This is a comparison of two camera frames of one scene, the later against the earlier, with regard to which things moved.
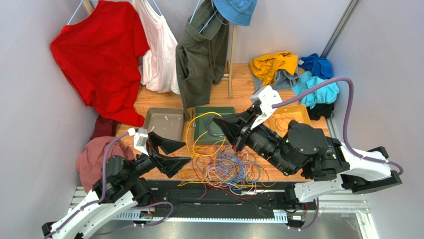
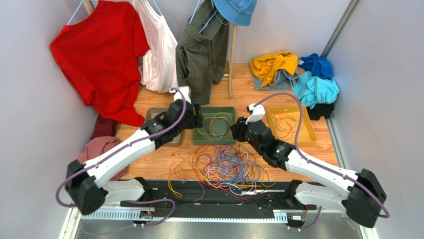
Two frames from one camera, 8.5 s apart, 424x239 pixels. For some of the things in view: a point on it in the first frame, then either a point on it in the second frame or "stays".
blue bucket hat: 237,12 stays
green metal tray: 201,136 stays
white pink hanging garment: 159,65 stays
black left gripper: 170,166 → 197,121
